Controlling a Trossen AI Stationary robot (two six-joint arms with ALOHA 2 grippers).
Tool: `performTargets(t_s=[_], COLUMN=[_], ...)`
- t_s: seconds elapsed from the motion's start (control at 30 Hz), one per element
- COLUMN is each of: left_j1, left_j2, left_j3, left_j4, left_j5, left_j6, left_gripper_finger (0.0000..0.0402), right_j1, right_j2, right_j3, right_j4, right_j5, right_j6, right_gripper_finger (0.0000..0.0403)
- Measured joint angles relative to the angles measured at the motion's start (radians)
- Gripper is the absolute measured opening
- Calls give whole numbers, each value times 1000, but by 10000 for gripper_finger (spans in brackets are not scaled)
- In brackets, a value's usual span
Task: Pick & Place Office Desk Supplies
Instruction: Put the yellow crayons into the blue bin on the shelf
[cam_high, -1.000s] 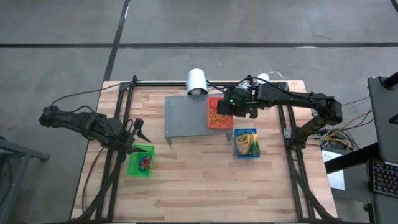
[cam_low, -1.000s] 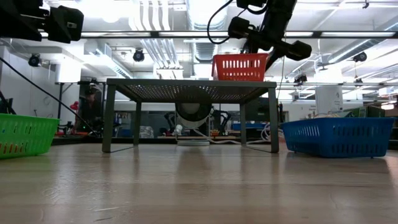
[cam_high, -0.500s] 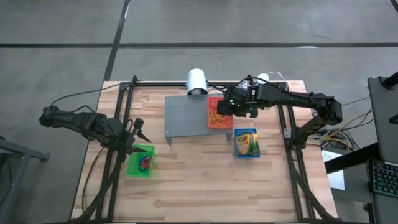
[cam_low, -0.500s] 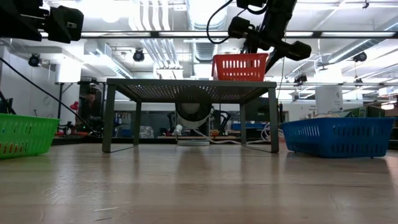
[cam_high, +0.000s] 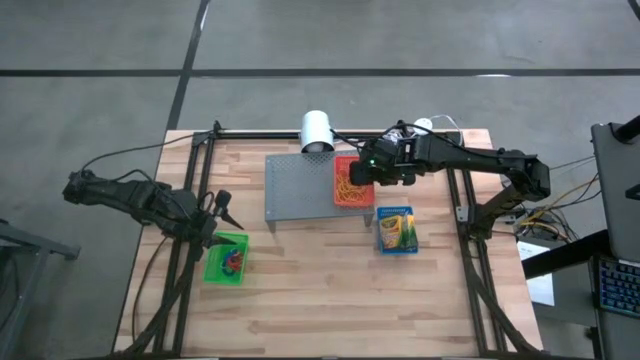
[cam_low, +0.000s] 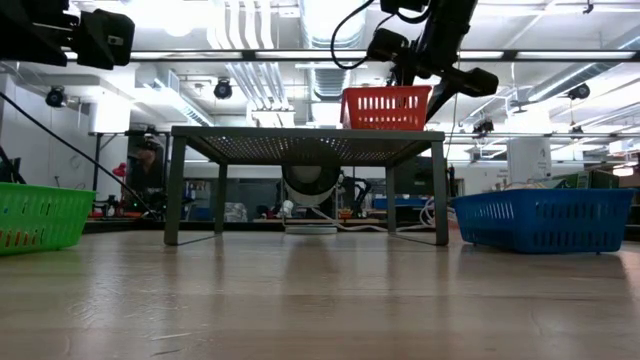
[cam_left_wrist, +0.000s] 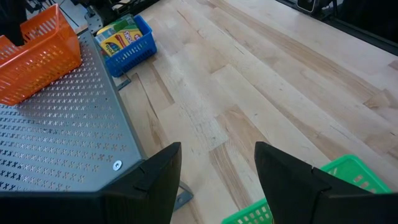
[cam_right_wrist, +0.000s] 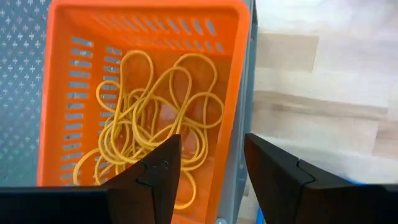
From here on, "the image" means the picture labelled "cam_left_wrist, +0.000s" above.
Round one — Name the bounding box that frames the grey perforated metal shelf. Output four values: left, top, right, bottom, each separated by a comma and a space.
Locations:
0, 30, 194, 213

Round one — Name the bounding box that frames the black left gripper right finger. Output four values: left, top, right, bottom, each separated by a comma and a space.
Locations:
254, 141, 373, 224

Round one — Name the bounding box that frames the silver frame bracket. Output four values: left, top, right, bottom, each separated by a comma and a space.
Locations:
85, 14, 104, 34

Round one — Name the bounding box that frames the red plastic basket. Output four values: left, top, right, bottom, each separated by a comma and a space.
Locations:
0, 2, 83, 107

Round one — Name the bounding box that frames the green plastic basket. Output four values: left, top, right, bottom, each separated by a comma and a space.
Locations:
221, 154, 393, 224

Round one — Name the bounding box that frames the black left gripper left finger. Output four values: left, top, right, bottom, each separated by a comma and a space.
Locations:
101, 142, 182, 224

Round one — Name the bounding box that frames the small crayon box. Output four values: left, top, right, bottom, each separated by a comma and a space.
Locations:
99, 27, 144, 57

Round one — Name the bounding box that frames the blue plastic basket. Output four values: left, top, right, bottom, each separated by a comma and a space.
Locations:
95, 14, 158, 78

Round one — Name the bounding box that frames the dark upholstered chair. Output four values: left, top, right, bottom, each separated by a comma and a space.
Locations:
335, 0, 398, 44

